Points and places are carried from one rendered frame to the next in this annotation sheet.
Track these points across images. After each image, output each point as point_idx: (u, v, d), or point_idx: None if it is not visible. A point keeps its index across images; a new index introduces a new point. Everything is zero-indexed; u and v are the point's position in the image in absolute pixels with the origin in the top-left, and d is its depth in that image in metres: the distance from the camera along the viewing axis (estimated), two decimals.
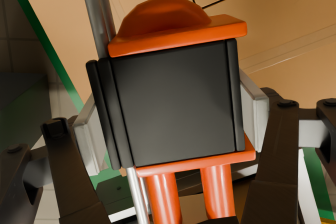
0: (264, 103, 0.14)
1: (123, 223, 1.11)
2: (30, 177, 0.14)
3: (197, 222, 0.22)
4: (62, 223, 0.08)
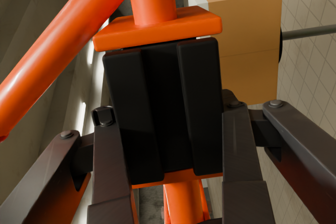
0: None
1: None
2: (81, 162, 0.14)
3: None
4: (90, 211, 0.08)
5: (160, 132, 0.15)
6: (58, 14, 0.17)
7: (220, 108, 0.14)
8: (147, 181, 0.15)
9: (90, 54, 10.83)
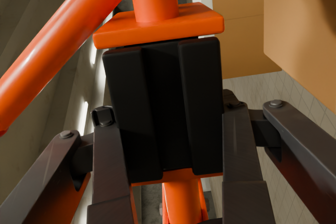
0: None
1: None
2: (81, 162, 0.14)
3: None
4: (89, 211, 0.08)
5: (160, 130, 0.15)
6: (58, 9, 0.16)
7: (220, 108, 0.14)
8: (145, 180, 0.15)
9: (93, 54, 10.81)
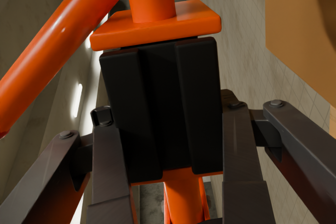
0: None
1: None
2: (80, 162, 0.14)
3: None
4: (89, 211, 0.08)
5: (159, 131, 0.15)
6: (55, 11, 0.16)
7: (218, 108, 0.14)
8: (145, 180, 0.15)
9: (89, 38, 10.64)
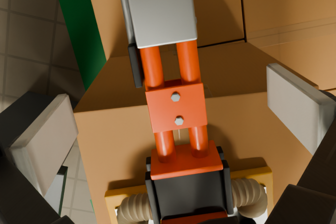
0: (331, 108, 0.13)
1: None
2: None
3: None
4: None
5: (154, 186, 0.37)
6: None
7: None
8: (145, 176, 0.35)
9: None
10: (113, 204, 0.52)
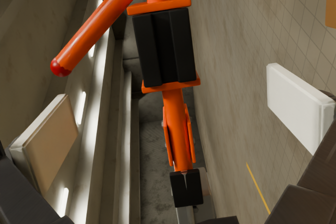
0: (331, 108, 0.13)
1: None
2: None
3: None
4: None
5: (160, 59, 0.29)
6: None
7: (190, 43, 0.28)
8: (153, 85, 0.29)
9: (92, 47, 10.82)
10: None
